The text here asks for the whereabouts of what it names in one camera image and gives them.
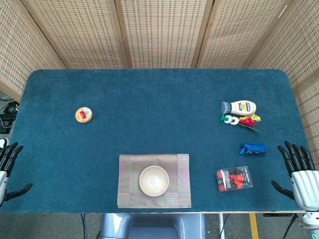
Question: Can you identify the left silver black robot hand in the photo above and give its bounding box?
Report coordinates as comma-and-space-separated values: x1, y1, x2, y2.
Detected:
0, 142, 33, 207

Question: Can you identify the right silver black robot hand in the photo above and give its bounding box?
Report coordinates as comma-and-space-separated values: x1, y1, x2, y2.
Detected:
271, 141, 319, 212

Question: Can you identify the gray woven placemat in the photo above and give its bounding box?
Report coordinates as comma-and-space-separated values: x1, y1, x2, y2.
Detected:
116, 153, 192, 209

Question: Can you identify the white bowl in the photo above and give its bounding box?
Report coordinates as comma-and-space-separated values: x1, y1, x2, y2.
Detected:
139, 165, 170, 197

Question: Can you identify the gray blue robot base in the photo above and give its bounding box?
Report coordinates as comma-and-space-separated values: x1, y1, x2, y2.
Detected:
96, 213, 207, 239

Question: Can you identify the blue stapler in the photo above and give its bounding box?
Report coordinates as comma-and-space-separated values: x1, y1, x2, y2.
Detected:
239, 143, 267, 157

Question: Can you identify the clear box of red caps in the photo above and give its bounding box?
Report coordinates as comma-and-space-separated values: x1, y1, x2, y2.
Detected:
215, 166, 254, 192

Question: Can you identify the round yellow tin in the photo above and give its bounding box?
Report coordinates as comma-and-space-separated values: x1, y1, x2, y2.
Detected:
75, 107, 94, 123

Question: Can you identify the white metal table leg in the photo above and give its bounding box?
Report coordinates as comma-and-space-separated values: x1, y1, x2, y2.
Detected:
218, 213, 226, 239

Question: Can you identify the mayonnaise squeeze bottle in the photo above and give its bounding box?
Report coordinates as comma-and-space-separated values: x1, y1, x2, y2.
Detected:
221, 100, 257, 116

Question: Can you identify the blue carpet table cover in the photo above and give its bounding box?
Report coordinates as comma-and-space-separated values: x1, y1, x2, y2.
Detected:
0, 69, 319, 214

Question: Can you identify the woven wood folding screen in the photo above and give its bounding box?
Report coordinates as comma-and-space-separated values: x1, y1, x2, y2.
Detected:
0, 0, 319, 160

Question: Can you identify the black right hand cable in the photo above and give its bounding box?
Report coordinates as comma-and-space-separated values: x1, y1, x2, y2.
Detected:
283, 214, 299, 239

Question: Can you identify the black cable bundle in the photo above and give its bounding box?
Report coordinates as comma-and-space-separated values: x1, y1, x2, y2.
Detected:
0, 97, 20, 134

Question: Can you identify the blue cable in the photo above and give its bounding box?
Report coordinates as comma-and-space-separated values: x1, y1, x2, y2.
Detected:
80, 213, 87, 239

